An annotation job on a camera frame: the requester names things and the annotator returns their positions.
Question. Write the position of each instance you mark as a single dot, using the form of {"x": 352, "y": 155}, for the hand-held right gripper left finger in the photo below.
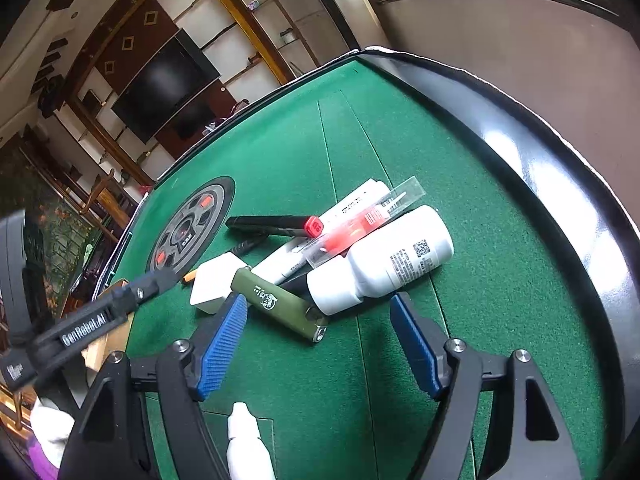
{"x": 222, "y": 347}

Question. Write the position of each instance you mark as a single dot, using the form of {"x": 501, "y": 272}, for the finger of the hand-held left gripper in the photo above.
{"x": 150, "y": 285}

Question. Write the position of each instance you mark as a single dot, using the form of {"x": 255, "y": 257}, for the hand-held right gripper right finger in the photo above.
{"x": 412, "y": 350}

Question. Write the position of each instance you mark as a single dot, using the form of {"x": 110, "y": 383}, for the cardboard box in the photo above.
{"x": 102, "y": 347}

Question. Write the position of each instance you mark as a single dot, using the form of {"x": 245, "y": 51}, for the small orange stick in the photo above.
{"x": 189, "y": 277}

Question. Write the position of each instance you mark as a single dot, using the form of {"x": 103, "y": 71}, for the white charger cube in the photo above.
{"x": 215, "y": 284}

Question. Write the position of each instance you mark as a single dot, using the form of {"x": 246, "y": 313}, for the green lighter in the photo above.
{"x": 277, "y": 302}

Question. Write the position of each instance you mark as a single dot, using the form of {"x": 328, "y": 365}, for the large white plastic bottle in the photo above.
{"x": 380, "y": 265}

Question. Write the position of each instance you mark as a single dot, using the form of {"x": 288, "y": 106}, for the small white squeeze bottle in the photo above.
{"x": 247, "y": 442}

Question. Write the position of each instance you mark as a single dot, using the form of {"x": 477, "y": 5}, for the black ridged pen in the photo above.
{"x": 246, "y": 247}

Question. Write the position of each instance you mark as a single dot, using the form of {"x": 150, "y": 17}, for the white marker with black cap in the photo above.
{"x": 285, "y": 262}

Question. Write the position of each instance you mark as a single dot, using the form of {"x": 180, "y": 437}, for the black pen with red cap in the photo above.
{"x": 270, "y": 226}

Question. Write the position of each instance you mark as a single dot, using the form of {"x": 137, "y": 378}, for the clear case with red insert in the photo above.
{"x": 352, "y": 230}

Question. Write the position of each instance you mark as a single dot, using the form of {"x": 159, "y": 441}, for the white labelled tube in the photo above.
{"x": 357, "y": 199}

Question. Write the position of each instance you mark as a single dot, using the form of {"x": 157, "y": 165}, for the round grey table control panel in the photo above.
{"x": 192, "y": 230}

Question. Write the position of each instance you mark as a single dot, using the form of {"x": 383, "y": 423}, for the white cloth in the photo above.
{"x": 52, "y": 427}

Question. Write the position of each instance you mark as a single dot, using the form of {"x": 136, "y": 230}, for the wooden chair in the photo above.
{"x": 102, "y": 195}

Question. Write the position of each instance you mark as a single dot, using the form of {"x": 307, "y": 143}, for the purple cloth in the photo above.
{"x": 42, "y": 465}

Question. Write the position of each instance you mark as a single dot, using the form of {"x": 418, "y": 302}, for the large black television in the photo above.
{"x": 162, "y": 85}

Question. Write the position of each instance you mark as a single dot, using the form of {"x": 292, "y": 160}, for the wooden wall shelf unit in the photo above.
{"x": 150, "y": 17}

